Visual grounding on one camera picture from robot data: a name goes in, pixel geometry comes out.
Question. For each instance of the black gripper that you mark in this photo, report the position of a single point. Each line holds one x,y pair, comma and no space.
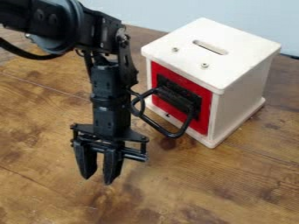
89,143

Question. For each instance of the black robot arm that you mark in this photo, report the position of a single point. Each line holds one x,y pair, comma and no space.
62,26

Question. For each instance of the red drawer front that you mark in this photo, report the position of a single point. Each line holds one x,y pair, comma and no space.
181,96

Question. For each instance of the white wooden box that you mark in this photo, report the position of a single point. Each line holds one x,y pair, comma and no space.
225,60

